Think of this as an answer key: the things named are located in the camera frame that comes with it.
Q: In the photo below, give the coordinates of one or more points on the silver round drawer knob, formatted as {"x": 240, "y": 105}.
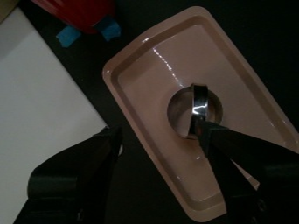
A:
{"x": 191, "y": 110}

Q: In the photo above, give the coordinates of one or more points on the blue tape strip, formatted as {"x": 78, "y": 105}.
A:
{"x": 68, "y": 36}
{"x": 108, "y": 29}

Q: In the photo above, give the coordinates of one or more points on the red plastic cup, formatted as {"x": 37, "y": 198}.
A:
{"x": 82, "y": 13}

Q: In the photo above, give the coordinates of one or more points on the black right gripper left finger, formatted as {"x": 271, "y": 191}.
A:
{"x": 74, "y": 178}

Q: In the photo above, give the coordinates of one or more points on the pink plastic tray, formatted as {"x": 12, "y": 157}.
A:
{"x": 194, "y": 73}

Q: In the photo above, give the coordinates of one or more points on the white flat board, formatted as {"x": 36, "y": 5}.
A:
{"x": 39, "y": 102}

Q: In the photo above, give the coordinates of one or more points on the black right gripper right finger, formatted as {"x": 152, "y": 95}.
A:
{"x": 256, "y": 175}

